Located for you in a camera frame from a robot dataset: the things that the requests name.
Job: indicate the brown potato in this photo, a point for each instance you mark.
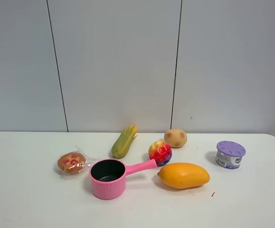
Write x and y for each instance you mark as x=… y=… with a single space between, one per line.
x=176 y=138

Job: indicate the green yellow corn cob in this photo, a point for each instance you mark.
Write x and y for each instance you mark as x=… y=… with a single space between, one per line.
x=124 y=141

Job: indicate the red rainbow apple ball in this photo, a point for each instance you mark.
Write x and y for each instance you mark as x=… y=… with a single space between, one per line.
x=161 y=152

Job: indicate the pink toy saucepan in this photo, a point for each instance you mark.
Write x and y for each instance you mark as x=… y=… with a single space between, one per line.
x=108 y=177

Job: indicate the yellow mango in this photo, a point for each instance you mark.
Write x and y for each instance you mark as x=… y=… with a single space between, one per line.
x=183 y=175

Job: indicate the wrapped red topped muffin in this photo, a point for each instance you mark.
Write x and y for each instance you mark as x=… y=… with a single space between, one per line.
x=73 y=163

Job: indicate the purple lid air freshener can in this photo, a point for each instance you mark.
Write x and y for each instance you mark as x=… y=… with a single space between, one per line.
x=229 y=154

